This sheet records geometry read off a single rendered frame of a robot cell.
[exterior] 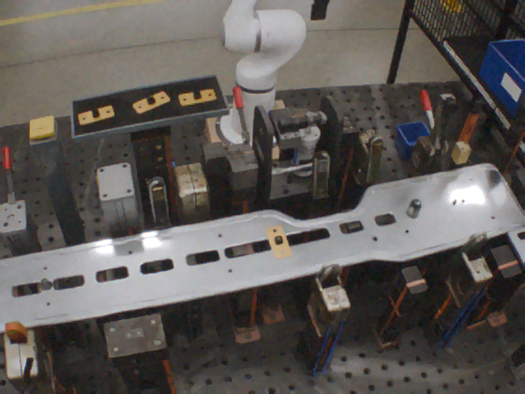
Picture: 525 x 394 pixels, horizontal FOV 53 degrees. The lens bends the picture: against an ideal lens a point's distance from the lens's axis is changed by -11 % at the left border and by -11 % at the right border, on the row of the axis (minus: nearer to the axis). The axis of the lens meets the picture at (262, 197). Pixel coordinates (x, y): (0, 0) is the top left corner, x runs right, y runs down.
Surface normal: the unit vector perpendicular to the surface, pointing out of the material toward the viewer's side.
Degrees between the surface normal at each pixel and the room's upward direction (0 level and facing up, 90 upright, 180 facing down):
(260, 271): 0
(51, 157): 90
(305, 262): 0
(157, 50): 0
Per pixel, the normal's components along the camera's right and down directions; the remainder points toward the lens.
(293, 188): 0.06, -0.63
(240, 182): 0.28, 0.75
